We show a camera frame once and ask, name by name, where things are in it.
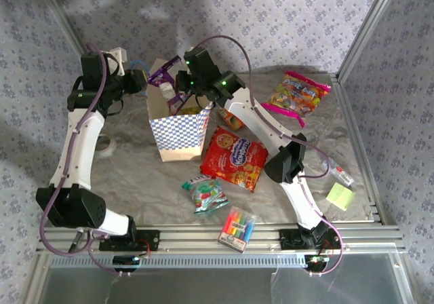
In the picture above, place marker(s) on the aluminium side rail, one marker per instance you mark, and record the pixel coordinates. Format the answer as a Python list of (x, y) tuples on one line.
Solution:
[(356, 141)]

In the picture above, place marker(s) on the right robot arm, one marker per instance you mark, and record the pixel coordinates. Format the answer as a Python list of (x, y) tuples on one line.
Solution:
[(257, 120)]

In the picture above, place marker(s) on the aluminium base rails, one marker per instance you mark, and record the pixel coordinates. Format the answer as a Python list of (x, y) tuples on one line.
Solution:
[(217, 239)]

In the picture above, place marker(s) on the pink-edged fruit candy bag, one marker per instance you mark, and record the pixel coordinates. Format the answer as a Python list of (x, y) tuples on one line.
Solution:
[(298, 93)]

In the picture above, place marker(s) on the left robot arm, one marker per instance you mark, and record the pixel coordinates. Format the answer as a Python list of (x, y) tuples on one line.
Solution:
[(81, 148)]

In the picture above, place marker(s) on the aluminium frame post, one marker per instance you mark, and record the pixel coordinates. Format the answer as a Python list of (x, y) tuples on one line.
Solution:
[(70, 29), (368, 29)]

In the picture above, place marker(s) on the black marker pen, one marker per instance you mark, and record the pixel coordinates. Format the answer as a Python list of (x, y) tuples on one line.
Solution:
[(74, 243)]

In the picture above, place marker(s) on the clear tape roll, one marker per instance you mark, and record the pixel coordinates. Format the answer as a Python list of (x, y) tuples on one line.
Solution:
[(108, 146)]

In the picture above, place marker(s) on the grey metal sheet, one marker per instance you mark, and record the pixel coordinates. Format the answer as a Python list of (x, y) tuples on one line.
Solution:
[(217, 287)]

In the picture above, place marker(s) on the small clear tube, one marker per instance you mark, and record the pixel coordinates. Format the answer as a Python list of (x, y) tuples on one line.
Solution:
[(340, 174)]

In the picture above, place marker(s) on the pack of coloured markers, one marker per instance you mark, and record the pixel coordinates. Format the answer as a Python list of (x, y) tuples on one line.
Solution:
[(237, 229)]

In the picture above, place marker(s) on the orange fruit candy packet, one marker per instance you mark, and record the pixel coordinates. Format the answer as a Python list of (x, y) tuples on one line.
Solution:
[(232, 120)]

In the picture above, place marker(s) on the blue checkered paper bag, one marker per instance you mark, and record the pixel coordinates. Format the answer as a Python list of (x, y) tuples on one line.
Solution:
[(176, 137)]

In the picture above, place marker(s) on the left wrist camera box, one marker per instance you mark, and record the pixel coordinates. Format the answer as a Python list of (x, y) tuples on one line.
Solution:
[(117, 58)]

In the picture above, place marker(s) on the teal mint candy bag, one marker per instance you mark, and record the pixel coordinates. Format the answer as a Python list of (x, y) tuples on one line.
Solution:
[(205, 193)]

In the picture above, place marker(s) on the large red cookie bag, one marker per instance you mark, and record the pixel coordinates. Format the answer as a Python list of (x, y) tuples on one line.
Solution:
[(234, 158)]

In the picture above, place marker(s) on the green sticky notes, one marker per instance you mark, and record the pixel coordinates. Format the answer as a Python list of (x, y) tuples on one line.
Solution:
[(340, 196)]

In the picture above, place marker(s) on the purple snack bag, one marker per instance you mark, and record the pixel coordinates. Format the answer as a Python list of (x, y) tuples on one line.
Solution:
[(162, 76)]

